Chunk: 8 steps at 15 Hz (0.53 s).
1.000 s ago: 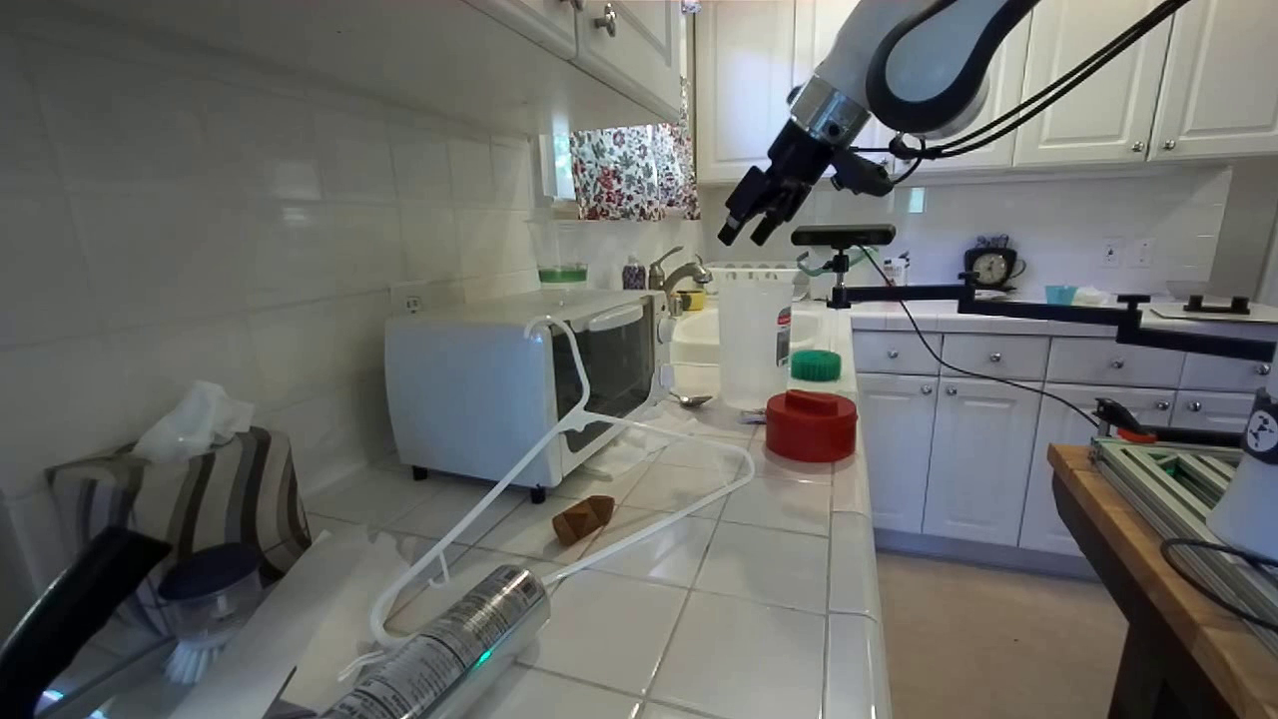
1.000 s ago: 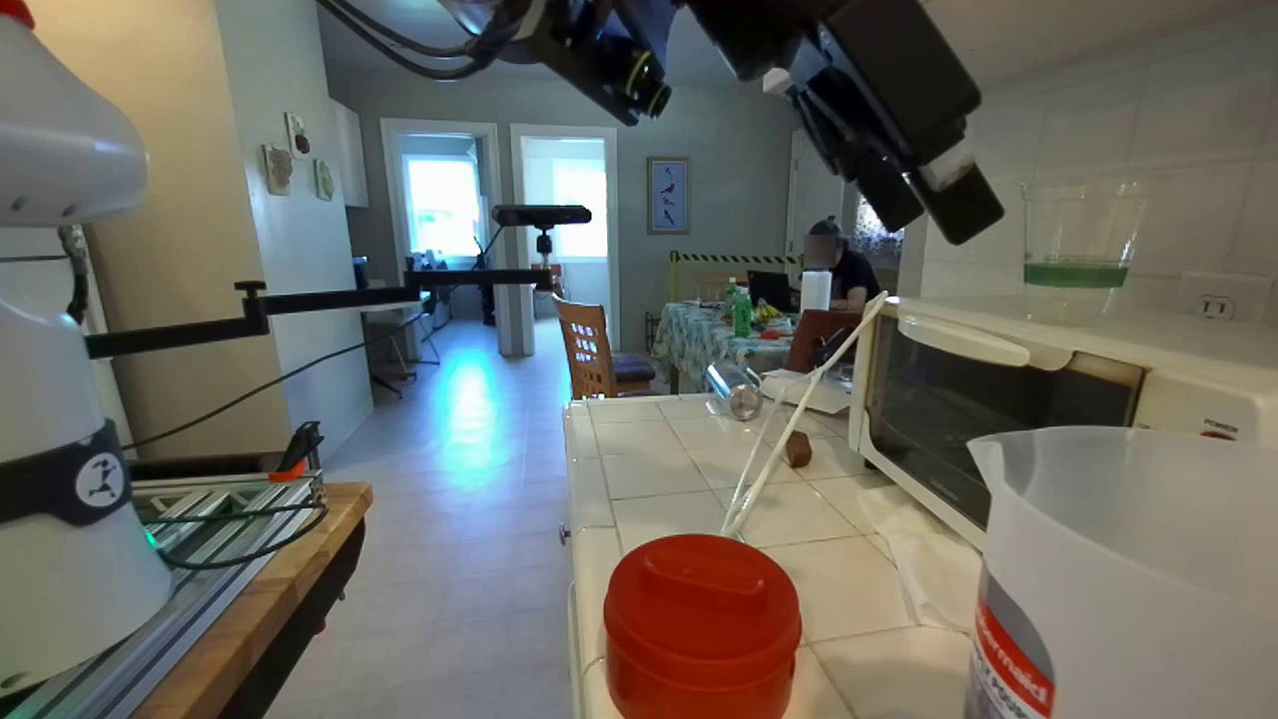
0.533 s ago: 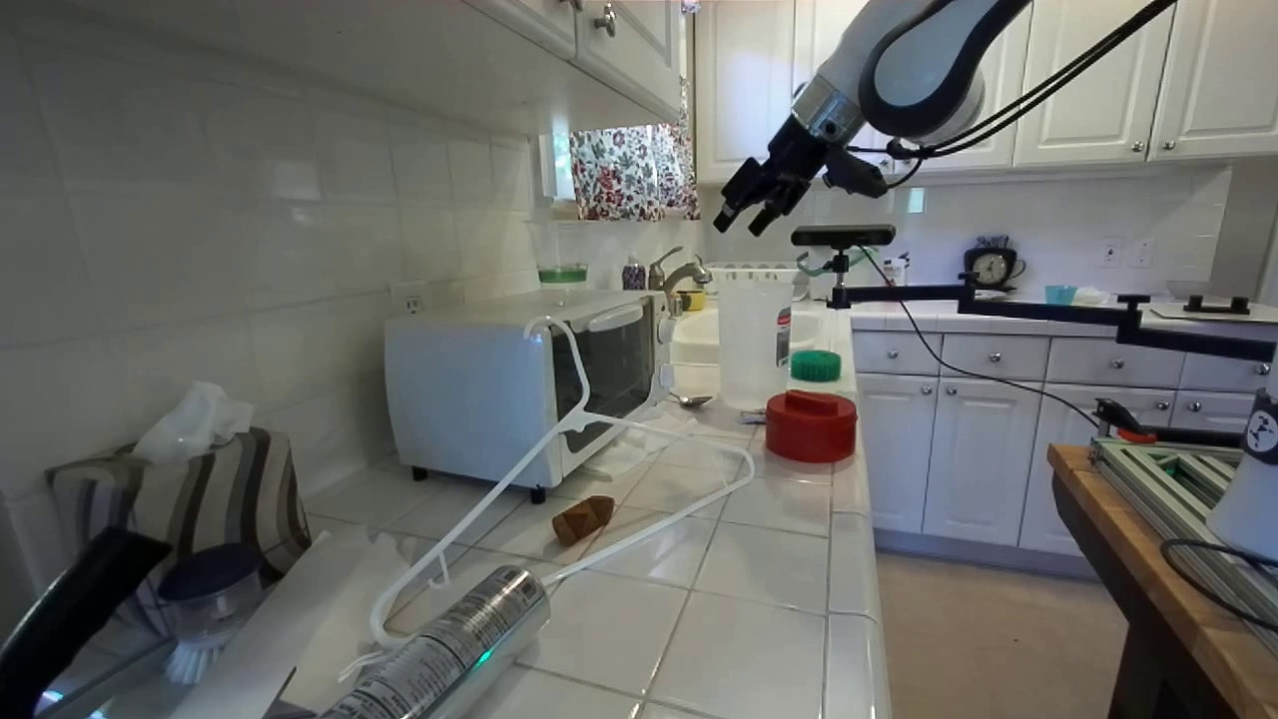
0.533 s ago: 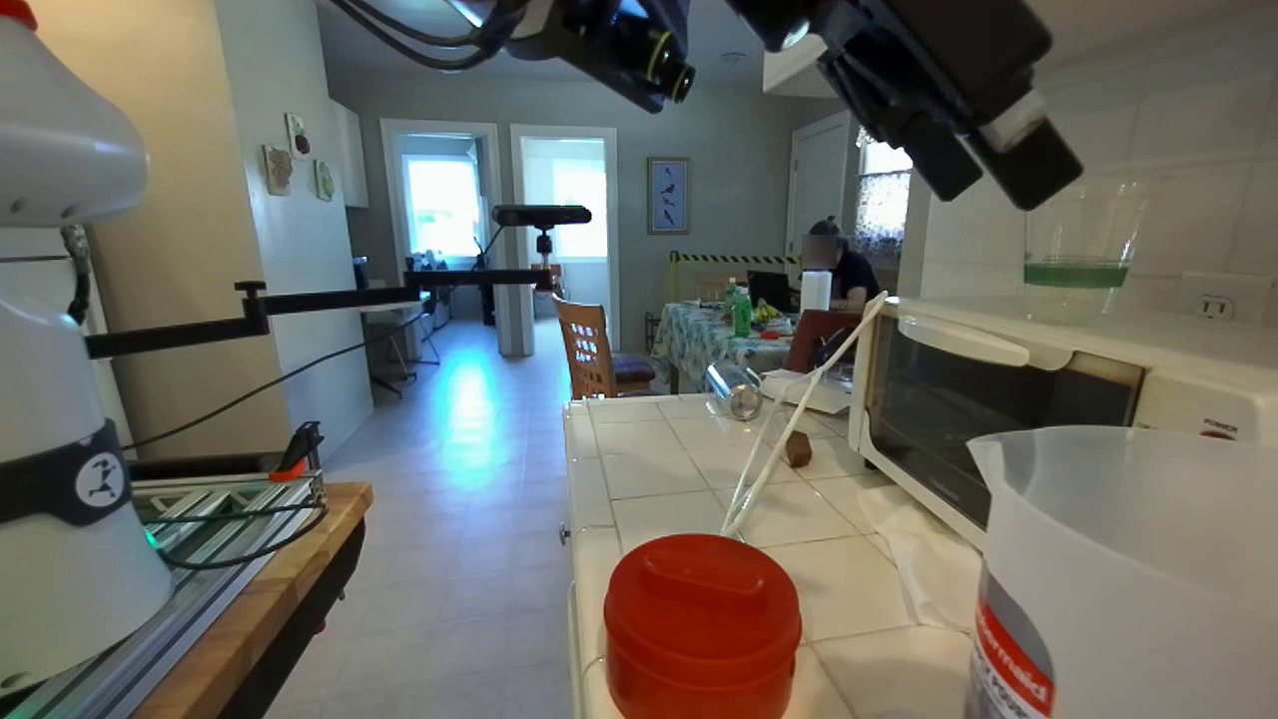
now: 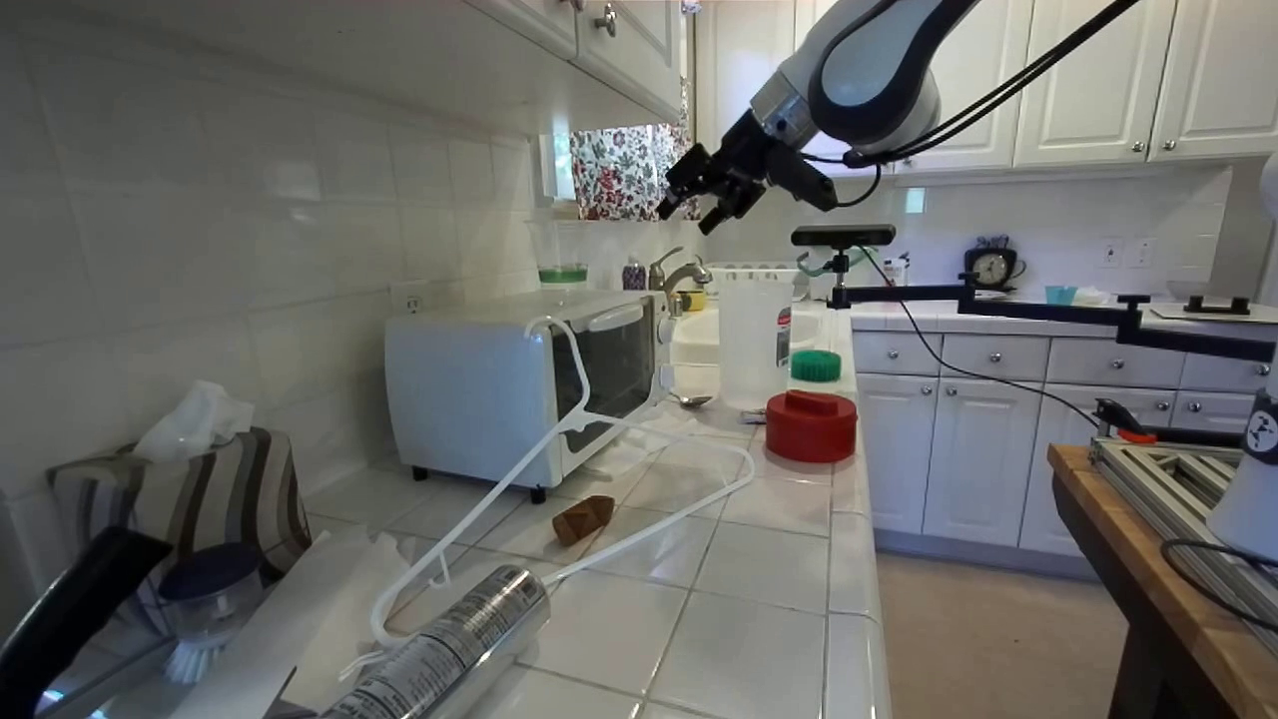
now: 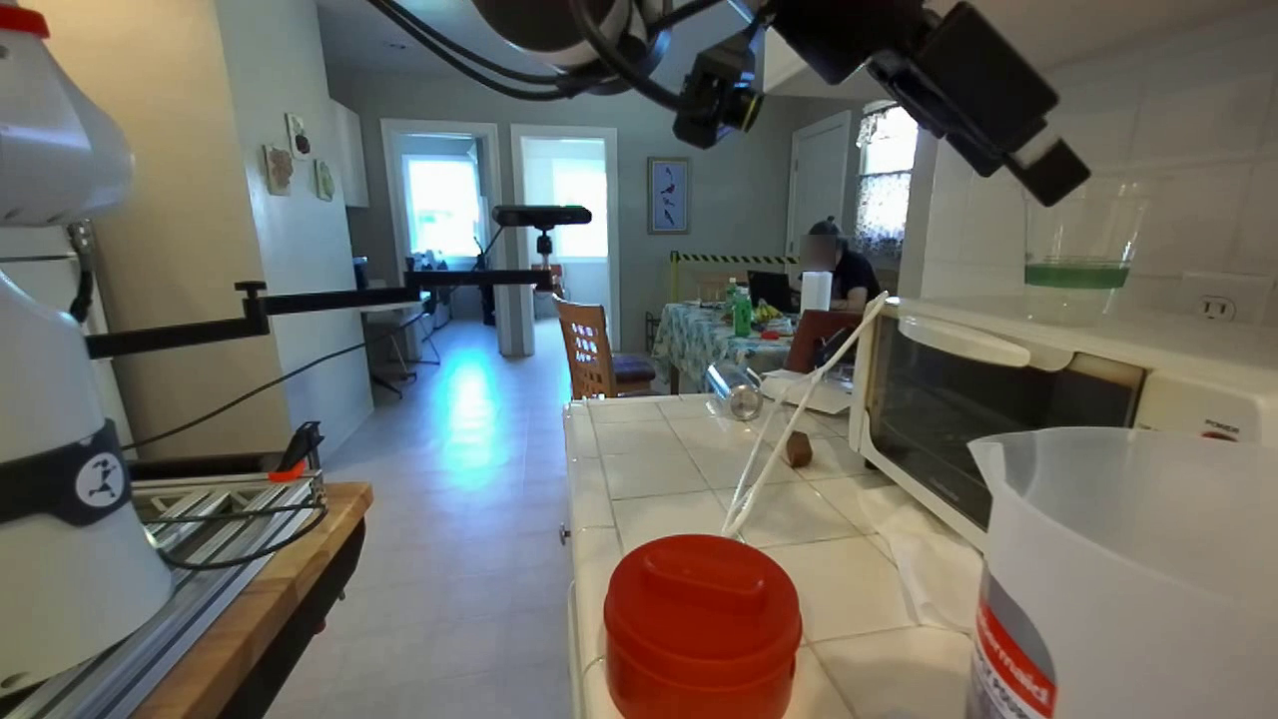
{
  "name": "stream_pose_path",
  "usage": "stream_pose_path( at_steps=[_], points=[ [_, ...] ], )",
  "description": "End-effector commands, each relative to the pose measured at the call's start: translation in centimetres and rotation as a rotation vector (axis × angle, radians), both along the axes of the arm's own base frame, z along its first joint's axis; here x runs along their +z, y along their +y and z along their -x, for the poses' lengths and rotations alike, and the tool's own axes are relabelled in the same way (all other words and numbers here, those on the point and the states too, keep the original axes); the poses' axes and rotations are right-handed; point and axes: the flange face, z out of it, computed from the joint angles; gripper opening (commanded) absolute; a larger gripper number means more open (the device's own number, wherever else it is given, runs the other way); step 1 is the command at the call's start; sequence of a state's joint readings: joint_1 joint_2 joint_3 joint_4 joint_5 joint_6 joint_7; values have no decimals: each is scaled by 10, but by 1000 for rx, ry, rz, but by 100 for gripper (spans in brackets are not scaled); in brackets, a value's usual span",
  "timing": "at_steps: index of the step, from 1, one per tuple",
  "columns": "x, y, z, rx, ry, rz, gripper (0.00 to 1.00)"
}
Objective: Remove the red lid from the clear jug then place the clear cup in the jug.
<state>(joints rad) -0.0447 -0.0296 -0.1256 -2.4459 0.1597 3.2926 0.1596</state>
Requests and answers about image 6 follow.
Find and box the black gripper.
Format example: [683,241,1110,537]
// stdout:
[771,0,1100,212]

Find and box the clear cup with green band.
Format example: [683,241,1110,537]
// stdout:
[1020,177,1154,323]

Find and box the red jug lid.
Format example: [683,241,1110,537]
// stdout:
[599,533,805,719]

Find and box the clear plastic jug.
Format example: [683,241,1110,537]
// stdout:
[963,422,1278,719]

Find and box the seated person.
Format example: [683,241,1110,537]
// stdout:
[797,212,885,323]

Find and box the white toaster oven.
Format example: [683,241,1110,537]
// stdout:
[847,291,1278,550]

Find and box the white torn paper sheet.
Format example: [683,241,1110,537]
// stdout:
[754,365,859,421]

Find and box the green bottle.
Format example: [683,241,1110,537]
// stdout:
[727,281,758,342]

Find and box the clear glass jar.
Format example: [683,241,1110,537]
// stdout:
[703,358,771,426]

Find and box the table with patterned cloth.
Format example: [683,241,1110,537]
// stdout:
[648,297,804,400]

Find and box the wooden chair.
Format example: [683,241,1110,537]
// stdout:
[551,297,658,405]

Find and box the wooden workbench top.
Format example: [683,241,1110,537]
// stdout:
[132,478,381,719]

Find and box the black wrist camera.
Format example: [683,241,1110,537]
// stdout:
[666,36,771,152]

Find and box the framed wall picture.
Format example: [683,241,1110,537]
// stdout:
[644,152,695,241]

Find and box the black camera on stand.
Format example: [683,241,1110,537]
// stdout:
[489,201,599,271]

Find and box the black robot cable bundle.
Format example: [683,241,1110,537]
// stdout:
[367,0,695,112]

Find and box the tan wall ornament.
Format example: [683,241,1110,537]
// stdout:
[254,139,298,201]

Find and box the clamp with orange handle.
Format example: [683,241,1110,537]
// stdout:
[264,416,330,489]

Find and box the black looped cable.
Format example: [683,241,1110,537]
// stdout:
[143,494,330,579]

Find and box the grey metal base plate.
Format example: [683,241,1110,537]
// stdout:
[0,466,325,719]

